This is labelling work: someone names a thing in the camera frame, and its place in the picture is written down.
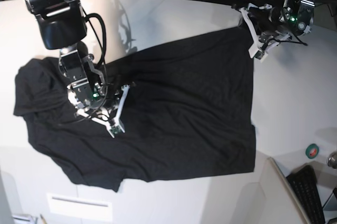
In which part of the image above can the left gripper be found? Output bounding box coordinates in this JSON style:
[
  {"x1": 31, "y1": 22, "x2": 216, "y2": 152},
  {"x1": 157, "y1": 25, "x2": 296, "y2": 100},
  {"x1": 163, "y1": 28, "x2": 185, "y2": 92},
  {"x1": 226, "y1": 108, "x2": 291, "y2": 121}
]
[{"x1": 248, "y1": 7, "x2": 291, "y2": 41}]

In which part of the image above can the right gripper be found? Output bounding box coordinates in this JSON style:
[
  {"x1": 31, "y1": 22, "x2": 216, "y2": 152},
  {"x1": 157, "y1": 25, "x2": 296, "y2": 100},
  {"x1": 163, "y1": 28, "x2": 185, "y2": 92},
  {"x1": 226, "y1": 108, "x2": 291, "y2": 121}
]
[{"x1": 86, "y1": 81, "x2": 124, "y2": 119}]

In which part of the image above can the black t-shirt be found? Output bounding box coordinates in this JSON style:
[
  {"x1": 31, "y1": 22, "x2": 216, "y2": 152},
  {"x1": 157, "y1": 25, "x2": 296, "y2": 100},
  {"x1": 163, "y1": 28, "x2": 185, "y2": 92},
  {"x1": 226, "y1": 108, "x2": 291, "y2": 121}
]
[{"x1": 14, "y1": 26, "x2": 256, "y2": 191}]

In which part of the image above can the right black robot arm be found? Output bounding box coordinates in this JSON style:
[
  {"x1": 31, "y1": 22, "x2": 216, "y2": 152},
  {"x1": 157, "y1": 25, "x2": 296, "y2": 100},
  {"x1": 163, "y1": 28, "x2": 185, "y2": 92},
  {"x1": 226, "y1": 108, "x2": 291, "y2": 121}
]
[{"x1": 24, "y1": 0, "x2": 129, "y2": 118}]

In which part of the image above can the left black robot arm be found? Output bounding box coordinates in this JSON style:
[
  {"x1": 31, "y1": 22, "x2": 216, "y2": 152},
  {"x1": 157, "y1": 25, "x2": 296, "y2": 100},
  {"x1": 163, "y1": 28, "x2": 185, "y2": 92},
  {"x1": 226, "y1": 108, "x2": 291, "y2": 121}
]
[{"x1": 245, "y1": 0, "x2": 316, "y2": 45}]

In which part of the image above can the green tape roll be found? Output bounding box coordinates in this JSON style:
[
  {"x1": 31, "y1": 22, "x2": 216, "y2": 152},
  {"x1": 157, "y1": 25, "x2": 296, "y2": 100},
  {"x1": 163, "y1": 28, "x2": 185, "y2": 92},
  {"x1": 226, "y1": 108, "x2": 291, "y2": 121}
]
[{"x1": 305, "y1": 143, "x2": 320, "y2": 159}]

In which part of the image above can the pencil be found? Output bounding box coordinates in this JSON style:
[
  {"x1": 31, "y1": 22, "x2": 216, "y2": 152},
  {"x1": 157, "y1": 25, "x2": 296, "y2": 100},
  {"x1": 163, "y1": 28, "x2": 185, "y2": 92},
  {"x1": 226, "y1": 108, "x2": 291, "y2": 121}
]
[{"x1": 40, "y1": 215, "x2": 47, "y2": 224}]

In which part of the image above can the silver round knob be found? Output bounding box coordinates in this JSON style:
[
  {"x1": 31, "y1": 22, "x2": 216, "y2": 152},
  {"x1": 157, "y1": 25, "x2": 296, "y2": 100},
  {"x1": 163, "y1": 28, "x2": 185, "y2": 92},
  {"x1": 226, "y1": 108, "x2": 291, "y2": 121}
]
[{"x1": 327, "y1": 151, "x2": 337, "y2": 169}]

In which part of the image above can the black keyboard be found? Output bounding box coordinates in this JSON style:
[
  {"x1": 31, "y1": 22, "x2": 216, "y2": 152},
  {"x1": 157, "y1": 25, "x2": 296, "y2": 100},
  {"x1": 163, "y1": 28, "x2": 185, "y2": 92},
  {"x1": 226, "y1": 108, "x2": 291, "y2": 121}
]
[{"x1": 286, "y1": 165, "x2": 325, "y2": 224}]

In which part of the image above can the white desk divider panel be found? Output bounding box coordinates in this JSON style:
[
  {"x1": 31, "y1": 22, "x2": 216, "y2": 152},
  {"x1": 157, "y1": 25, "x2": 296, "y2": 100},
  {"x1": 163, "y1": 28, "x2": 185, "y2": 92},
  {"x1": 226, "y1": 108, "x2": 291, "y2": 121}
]
[{"x1": 259, "y1": 158, "x2": 310, "y2": 224}]

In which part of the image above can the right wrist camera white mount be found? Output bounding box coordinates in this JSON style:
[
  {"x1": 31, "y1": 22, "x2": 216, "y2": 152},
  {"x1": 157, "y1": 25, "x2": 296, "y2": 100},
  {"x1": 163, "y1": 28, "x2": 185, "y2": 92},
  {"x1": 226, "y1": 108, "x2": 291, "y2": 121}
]
[{"x1": 68, "y1": 84, "x2": 133, "y2": 138}]

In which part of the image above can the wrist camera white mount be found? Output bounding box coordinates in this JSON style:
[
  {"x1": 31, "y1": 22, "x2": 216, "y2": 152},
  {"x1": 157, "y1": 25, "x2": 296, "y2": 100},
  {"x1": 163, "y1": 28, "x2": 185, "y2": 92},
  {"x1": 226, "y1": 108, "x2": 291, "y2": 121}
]
[
  {"x1": 68, "y1": 84, "x2": 133, "y2": 138},
  {"x1": 231, "y1": 3, "x2": 292, "y2": 61}
]

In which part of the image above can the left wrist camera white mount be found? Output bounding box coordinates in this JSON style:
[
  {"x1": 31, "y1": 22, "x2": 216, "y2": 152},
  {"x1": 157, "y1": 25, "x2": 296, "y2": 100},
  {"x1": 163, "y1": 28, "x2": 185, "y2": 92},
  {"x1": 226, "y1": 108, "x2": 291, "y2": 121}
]
[{"x1": 231, "y1": 3, "x2": 292, "y2": 61}]

